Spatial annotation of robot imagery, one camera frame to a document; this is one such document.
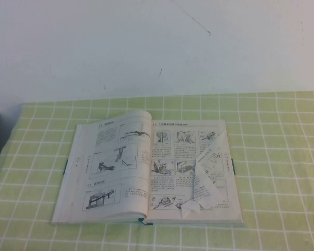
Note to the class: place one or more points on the hardcover technical book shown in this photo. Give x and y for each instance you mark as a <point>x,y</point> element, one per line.
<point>120,170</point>

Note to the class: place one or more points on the green white checked tablecloth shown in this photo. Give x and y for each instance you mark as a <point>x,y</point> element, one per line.
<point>277,170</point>

